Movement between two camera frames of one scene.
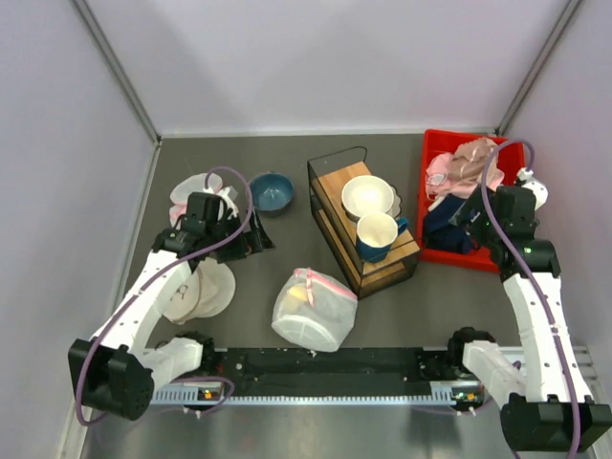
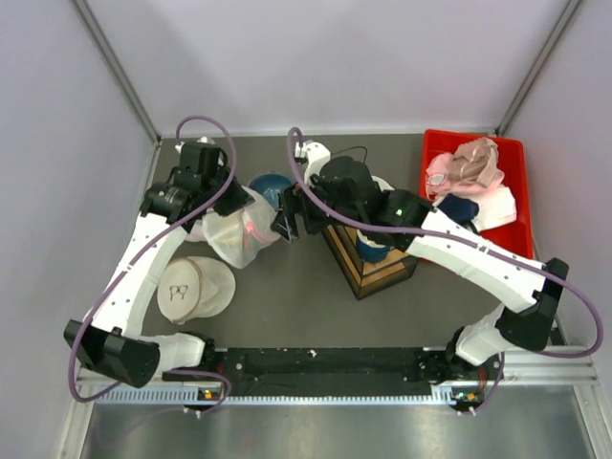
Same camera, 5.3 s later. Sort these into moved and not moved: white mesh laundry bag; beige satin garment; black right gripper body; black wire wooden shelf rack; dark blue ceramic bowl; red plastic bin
Moved: black right gripper body; white mesh laundry bag
Not moved: black wire wooden shelf rack; red plastic bin; dark blue ceramic bowl; beige satin garment
